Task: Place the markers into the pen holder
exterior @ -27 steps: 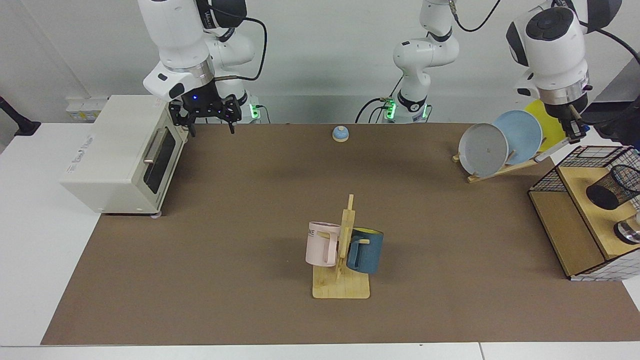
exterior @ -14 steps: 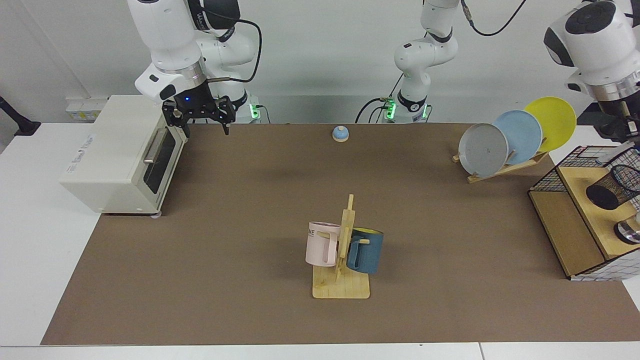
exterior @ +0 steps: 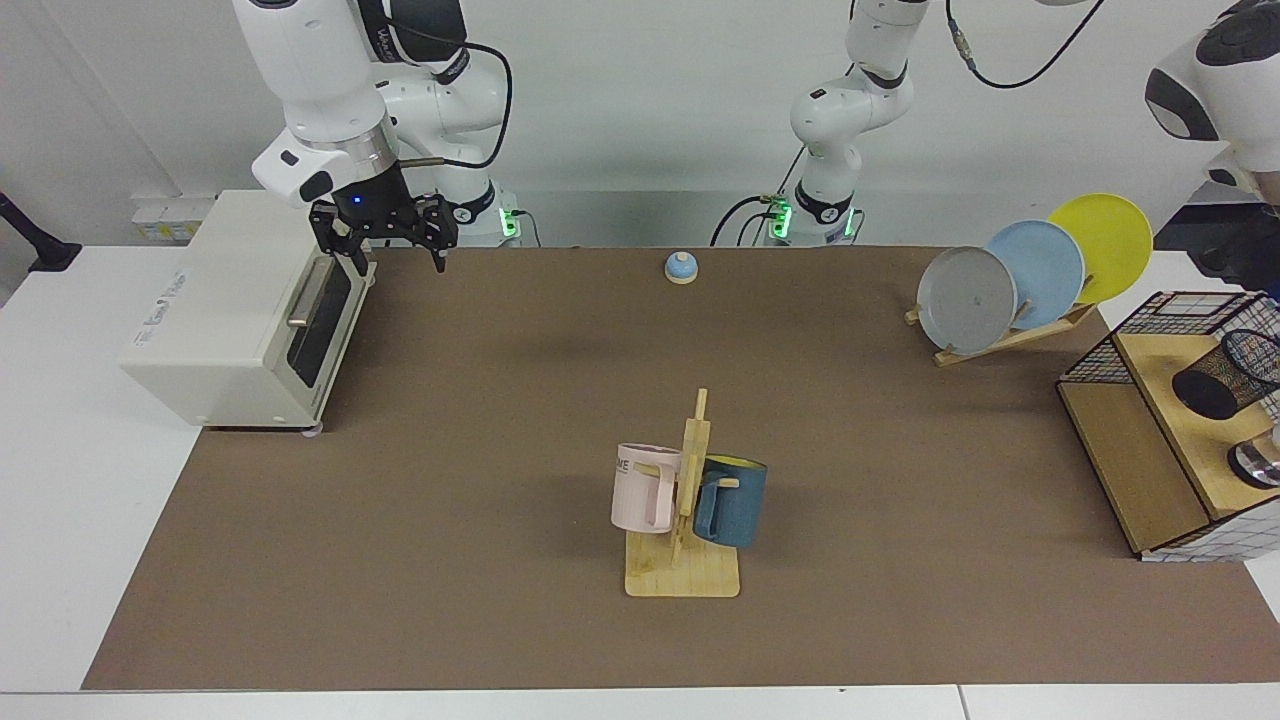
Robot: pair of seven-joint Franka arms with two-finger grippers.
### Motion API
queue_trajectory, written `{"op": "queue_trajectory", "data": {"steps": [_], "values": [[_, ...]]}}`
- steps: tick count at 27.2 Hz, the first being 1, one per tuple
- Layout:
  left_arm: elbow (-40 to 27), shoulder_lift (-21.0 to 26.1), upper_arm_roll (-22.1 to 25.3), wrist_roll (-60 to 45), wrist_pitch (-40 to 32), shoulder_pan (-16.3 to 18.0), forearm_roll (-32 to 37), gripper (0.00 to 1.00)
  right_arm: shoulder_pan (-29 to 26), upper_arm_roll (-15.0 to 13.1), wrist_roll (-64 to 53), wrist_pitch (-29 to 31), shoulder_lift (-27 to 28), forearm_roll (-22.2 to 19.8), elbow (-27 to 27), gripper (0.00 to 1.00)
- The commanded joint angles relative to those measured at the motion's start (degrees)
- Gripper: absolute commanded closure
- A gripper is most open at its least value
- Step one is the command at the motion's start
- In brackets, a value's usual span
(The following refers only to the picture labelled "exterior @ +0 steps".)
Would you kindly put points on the black mesh pen holder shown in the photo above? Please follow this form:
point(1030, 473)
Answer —
point(1210, 390)

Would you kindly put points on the pale toaster oven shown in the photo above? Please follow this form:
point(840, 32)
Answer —
point(220, 300)

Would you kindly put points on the brown table cloth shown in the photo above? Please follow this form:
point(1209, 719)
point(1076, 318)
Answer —
point(500, 450)

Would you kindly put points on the small blue round thing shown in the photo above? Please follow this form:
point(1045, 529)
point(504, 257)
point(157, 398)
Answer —
point(681, 266)

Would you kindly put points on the black stand foot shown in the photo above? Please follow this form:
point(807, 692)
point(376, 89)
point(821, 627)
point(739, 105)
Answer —
point(45, 252)

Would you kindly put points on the pink mug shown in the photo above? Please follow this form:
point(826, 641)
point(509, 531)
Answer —
point(640, 495)

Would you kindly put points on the dark blue mug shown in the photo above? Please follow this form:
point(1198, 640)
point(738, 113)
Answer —
point(730, 510)

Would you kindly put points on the wooden cup stand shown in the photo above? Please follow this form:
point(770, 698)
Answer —
point(680, 575)

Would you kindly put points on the grey plate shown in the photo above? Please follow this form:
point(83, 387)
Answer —
point(965, 300)

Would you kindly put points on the wooden plate rack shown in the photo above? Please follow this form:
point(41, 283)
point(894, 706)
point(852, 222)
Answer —
point(1000, 345)

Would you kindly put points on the light blue plate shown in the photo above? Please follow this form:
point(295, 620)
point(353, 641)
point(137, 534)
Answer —
point(1045, 265)

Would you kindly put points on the yellow plate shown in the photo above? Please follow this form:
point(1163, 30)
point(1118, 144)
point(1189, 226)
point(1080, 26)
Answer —
point(1110, 235)

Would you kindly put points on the black bulky object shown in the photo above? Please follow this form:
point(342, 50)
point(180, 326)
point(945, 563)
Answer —
point(1240, 260)

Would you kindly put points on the round silver metal object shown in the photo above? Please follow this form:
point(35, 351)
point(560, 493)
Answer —
point(1258, 462)

